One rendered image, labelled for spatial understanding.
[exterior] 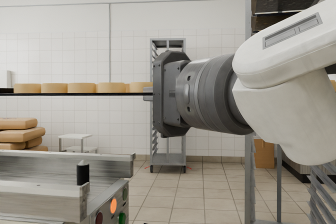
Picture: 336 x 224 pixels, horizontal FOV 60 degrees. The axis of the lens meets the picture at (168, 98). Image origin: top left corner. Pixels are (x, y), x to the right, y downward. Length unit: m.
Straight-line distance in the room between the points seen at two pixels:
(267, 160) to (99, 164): 3.82
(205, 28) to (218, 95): 4.45
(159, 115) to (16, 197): 0.37
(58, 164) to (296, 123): 0.78
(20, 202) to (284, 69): 0.55
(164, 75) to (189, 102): 0.09
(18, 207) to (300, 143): 0.54
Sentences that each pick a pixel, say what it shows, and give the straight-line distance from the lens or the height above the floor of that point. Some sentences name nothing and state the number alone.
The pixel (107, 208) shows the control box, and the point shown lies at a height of 0.82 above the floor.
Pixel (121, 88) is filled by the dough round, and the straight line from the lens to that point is 0.51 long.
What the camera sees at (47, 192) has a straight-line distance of 0.62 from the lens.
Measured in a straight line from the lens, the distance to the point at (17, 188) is 0.65.
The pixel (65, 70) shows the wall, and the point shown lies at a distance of 5.13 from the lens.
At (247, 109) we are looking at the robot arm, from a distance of 0.28.
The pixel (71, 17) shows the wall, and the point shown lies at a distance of 5.22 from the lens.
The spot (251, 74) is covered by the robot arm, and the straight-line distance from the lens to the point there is 0.24.
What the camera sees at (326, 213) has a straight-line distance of 1.96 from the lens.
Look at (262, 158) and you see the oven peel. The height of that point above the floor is 0.14.
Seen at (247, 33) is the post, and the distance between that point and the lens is 1.63.
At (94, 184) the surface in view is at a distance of 0.82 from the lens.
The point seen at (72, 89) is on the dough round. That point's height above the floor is 1.09.
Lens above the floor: 1.08
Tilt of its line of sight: 1 degrees down
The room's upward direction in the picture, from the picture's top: straight up
